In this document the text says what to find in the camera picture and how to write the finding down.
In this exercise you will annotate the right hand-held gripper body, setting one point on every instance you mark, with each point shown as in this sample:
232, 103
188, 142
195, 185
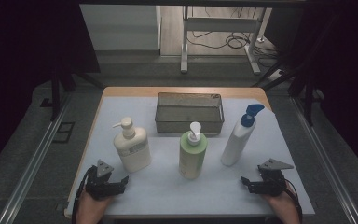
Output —
272, 182

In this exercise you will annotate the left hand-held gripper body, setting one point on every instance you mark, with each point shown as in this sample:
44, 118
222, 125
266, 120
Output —
99, 186

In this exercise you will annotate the cream pump bottle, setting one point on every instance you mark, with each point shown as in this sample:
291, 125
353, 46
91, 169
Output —
133, 149

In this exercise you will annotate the white bottle with blue pump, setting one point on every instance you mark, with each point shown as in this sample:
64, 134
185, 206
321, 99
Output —
237, 143

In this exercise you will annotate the green pump bottle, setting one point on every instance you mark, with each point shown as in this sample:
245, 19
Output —
192, 155

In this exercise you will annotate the metal mesh basket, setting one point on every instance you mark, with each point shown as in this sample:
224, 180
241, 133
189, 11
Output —
189, 116

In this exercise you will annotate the person's left hand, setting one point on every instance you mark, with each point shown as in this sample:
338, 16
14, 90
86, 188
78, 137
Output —
91, 210

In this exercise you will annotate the person's right hand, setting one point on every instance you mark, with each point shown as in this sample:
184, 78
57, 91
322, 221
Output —
284, 207

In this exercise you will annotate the pale blue table mat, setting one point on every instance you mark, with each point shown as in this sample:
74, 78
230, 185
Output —
167, 193

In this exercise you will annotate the black metal stand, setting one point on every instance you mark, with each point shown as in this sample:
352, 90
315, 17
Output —
55, 93
307, 93

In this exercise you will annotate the white power strip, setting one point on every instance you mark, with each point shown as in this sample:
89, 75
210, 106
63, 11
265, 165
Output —
276, 75

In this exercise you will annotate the dark curtain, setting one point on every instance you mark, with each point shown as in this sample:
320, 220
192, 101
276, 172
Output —
18, 46
348, 62

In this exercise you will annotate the white cabinet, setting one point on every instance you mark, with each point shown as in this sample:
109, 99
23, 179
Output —
121, 28

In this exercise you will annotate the aluminium floor rail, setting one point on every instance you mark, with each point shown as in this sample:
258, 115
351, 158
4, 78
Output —
332, 174
28, 174

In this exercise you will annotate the black floor socket frame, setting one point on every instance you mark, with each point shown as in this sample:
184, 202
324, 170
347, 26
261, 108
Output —
63, 132

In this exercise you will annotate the white desk frame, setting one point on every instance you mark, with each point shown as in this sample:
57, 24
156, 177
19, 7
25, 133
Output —
220, 24

